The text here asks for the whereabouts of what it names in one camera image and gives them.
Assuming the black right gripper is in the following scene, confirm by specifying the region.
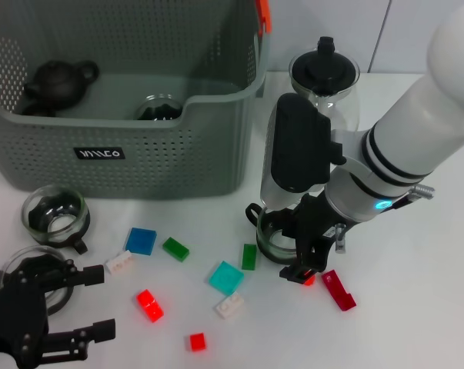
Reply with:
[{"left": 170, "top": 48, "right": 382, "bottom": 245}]
[{"left": 279, "top": 191, "right": 349, "bottom": 284}]

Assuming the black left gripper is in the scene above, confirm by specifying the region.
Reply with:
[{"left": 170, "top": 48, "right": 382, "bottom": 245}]
[{"left": 0, "top": 256, "right": 117, "bottom": 369}]

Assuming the glass teacup black sleeve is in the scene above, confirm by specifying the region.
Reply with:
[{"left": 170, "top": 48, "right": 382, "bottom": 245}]
[
  {"left": 0, "top": 245, "right": 74, "bottom": 317},
  {"left": 245, "top": 202, "right": 305, "bottom": 266},
  {"left": 135, "top": 94, "right": 185, "bottom": 121},
  {"left": 20, "top": 184, "right": 91, "bottom": 255}
]

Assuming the white toy brick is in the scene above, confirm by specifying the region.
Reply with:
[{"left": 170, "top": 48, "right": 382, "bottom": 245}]
[
  {"left": 215, "top": 291, "right": 245, "bottom": 319},
  {"left": 105, "top": 249, "right": 136, "bottom": 274}
]

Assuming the grey perforated plastic storage bin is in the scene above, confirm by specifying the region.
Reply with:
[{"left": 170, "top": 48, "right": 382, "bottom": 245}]
[{"left": 0, "top": 0, "right": 273, "bottom": 201}]

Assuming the green toy brick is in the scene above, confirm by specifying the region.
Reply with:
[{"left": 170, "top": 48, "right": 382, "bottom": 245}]
[
  {"left": 162, "top": 236, "right": 191, "bottom": 263},
  {"left": 241, "top": 243, "right": 258, "bottom": 271}
]

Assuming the bright red toy brick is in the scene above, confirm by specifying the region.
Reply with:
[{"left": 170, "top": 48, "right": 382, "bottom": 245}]
[{"left": 135, "top": 288, "right": 166, "bottom": 324}]

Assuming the dark red long brick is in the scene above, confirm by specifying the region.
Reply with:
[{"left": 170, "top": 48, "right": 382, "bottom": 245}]
[{"left": 321, "top": 268, "right": 358, "bottom": 313}]

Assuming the blue square toy plate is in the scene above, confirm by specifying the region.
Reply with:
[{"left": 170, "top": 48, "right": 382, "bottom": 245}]
[{"left": 124, "top": 226, "right": 158, "bottom": 257}]

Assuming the teal square toy plate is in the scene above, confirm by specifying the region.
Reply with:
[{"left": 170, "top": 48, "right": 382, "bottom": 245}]
[{"left": 209, "top": 260, "right": 245, "bottom": 297}]

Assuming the clear glass teapot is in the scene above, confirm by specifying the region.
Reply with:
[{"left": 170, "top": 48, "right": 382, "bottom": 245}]
[{"left": 289, "top": 53, "right": 360, "bottom": 134}]

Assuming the black lid with steel strainer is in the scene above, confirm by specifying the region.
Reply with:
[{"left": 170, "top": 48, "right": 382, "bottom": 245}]
[{"left": 292, "top": 36, "right": 360, "bottom": 116}]

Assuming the dark clay teapot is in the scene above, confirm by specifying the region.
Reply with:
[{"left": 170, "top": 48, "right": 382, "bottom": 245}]
[{"left": 22, "top": 59, "right": 101, "bottom": 118}]

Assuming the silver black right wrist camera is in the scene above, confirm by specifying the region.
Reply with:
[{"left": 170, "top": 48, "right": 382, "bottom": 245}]
[{"left": 260, "top": 91, "right": 348, "bottom": 211}]

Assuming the right wrist cable plug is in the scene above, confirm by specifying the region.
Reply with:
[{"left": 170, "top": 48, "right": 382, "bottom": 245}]
[{"left": 392, "top": 183, "right": 436, "bottom": 211}]

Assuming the orange bin handle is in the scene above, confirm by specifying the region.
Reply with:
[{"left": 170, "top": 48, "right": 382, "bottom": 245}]
[{"left": 255, "top": 0, "right": 273, "bottom": 35}]

